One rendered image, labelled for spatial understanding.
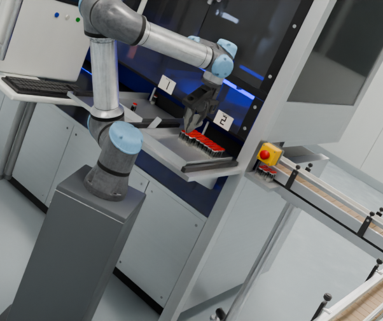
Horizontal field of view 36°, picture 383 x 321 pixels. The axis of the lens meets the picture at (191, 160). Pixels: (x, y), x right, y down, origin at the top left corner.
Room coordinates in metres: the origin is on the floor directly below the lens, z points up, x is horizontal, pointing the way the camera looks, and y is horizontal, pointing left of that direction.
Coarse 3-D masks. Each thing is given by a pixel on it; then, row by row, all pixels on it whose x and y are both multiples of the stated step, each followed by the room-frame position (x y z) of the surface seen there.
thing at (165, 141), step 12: (144, 132) 2.20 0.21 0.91; (156, 132) 2.31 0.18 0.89; (168, 132) 2.39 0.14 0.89; (156, 144) 2.16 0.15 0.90; (168, 144) 2.28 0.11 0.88; (180, 144) 2.35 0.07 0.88; (168, 156) 2.13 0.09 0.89; (180, 156) 2.21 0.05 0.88; (192, 156) 2.27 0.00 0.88; (204, 156) 2.34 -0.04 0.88
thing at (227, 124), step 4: (220, 112) 2.49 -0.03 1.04; (216, 116) 2.49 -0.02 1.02; (220, 116) 2.49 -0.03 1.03; (228, 116) 2.47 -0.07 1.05; (216, 120) 2.49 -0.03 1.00; (220, 120) 2.48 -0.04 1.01; (228, 120) 2.46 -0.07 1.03; (232, 120) 2.46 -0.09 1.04; (220, 124) 2.48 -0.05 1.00; (224, 124) 2.47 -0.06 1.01; (228, 124) 2.46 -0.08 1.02; (224, 128) 2.47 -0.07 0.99; (228, 128) 2.46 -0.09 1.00
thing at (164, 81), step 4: (164, 76) 2.65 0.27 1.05; (160, 80) 2.66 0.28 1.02; (164, 80) 2.65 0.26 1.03; (168, 80) 2.64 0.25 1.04; (160, 84) 2.65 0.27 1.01; (164, 84) 2.64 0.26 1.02; (172, 84) 2.62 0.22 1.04; (160, 88) 2.65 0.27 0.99; (164, 88) 2.64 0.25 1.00; (168, 88) 2.63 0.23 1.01; (172, 88) 2.62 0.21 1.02; (168, 92) 2.63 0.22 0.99
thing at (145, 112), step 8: (120, 96) 2.59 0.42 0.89; (128, 96) 2.64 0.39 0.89; (136, 96) 2.69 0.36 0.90; (144, 96) 2.74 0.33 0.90; (128, 104) 2.55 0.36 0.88; (144, 104) 2.67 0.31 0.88; (152, 104) 2.72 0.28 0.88; (128, 112) 2.39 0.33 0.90; (136, 112) 2.50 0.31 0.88; (144, 112) 2.55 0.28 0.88; (152, 112) 2.61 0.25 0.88; (160, 112) 2.66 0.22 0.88; (136, 120) 2.36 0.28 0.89; (144, 120) 2.37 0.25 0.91; (152, 120) 2.41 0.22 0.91; (168, 120) 2.51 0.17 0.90; (176, 120) 2.57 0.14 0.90
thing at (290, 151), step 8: (88, 64) 3.00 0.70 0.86; (120, 88) 2.84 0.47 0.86; (128, 88) 2.90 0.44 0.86; (288, 152) 3.07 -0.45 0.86; (296, 152) 3.15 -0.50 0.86; (304, 152) 3.22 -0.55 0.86; (312, 152) 3.31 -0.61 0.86; (16, 184) 3.03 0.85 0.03; (24, 192) 2.99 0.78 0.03; (32, 200) 2.95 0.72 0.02; (40, 208) 2.92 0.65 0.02; (120, 272) 2.61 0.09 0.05; (128, 280) 2.58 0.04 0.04; (136, 288) 2.55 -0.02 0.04; (144, 296) 2.52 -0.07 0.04; (152, 304) 2.50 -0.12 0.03; (160, 312) 2.47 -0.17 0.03
